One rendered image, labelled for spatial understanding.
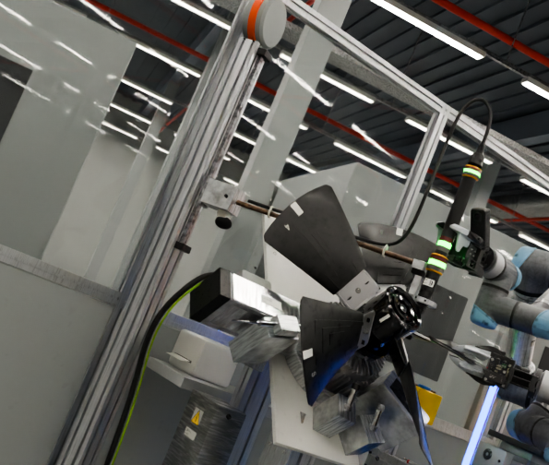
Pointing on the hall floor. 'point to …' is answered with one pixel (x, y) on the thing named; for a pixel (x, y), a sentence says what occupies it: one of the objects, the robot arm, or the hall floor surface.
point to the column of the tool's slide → (157, 268)
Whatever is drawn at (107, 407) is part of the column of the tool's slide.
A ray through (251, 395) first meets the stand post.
